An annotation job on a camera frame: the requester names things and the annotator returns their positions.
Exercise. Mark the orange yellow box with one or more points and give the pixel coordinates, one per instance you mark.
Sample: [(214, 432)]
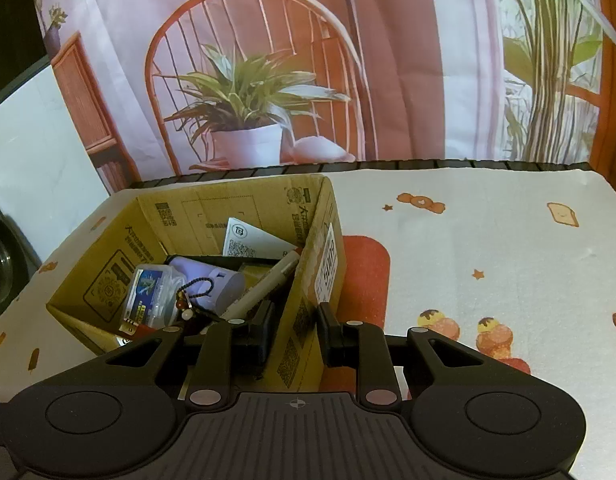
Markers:
[(255, 277)]

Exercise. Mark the white printed card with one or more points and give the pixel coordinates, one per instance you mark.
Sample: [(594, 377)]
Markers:
[(250, 242)]

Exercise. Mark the white marker with orange cap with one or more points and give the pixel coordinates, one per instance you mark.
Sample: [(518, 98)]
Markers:
[(268, 280)]

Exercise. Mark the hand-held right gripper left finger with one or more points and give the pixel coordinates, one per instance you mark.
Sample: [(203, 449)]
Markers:
[(263, 332)]

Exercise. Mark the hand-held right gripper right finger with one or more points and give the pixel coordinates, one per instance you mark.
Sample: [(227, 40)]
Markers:
[(329, 335)]

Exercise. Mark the purple gadget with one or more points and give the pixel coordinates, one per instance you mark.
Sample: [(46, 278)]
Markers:
[(223, 285)]

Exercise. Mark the printed backdrop cloth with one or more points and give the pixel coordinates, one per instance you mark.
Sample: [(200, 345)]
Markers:
[(388, 60)]

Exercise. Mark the black flat box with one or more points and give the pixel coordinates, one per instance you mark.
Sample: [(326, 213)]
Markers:
[(203, 259)]

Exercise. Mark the white marble panel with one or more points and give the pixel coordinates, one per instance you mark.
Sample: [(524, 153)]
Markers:
[(33, 160)]

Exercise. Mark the brown cardboard box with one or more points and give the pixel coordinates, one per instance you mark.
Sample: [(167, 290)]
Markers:
[(153, 240)]

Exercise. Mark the dark round appliance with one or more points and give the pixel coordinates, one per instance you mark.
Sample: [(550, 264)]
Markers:
[(3, 265)]

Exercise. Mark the clear plastic box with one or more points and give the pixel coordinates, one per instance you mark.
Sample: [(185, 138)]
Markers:
[(150, 295)]

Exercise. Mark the dark red box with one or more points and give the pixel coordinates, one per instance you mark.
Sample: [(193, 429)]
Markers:
[(140, 331)]

